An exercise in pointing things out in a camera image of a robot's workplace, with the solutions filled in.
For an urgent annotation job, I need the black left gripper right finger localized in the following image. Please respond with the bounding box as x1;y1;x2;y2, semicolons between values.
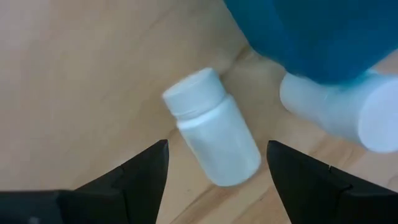
267;139;398;224

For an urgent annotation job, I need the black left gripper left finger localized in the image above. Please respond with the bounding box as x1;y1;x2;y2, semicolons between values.
76;139;170;224

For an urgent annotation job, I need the white pill bottle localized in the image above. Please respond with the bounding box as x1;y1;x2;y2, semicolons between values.
162;67;262;187
279;70;398;154

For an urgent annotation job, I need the teal plastic basket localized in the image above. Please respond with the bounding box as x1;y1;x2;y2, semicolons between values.
222;0;398;85

